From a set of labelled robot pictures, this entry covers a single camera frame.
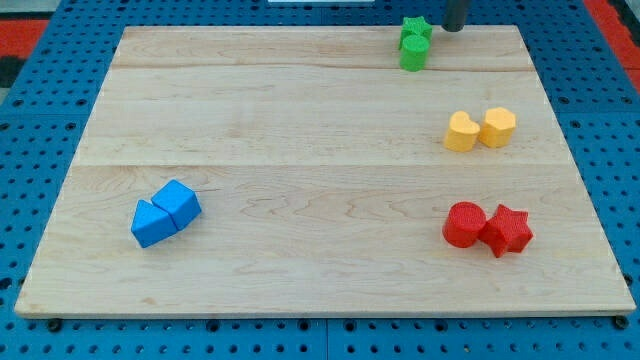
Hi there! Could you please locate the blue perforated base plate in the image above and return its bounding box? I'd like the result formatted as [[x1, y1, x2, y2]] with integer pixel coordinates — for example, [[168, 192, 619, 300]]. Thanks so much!
[[1, 0, 639, 359]]

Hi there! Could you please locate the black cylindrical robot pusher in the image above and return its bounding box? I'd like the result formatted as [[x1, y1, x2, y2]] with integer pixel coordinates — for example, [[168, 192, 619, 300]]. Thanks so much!
[[442, 0, 471, 32]]

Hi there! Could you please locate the wooden board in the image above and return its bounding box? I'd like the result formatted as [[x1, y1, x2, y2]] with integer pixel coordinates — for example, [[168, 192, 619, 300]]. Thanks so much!
[[15, 25, 636, 319]]

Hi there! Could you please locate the red cylinder block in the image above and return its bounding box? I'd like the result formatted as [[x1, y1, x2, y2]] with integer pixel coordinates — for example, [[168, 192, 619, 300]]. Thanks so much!
[[442, 202, 486, 248]]

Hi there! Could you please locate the blue cube block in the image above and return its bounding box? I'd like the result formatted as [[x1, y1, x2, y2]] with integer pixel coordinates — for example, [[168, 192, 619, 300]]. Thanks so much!
[[151, 179, 201, 230]]

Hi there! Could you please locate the blue triangle block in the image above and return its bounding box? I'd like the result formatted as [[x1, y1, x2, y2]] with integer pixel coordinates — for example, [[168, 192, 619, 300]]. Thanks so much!
[[130, 200, 178, 248]]

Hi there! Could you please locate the green cylinder block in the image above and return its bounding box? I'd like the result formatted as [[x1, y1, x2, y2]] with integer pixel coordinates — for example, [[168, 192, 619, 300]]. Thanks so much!
[[399, 35, 430, 72]]

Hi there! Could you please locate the green star block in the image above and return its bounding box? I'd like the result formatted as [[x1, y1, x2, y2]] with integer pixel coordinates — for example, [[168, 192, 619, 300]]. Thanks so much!
[[398, 16, 433, 49]]

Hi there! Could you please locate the yellow hexagon block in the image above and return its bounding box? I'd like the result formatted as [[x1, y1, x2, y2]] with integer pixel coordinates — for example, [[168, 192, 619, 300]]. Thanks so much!
[[478, 107, 516, 148]]

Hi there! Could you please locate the red star block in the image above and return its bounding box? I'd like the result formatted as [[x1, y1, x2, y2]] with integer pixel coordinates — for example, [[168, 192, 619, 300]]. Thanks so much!
[[478, 204, 534, 258]]

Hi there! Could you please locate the yellow heart block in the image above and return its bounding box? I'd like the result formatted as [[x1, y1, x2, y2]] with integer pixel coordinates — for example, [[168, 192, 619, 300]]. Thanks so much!
[[443, 111, 480, 152]]

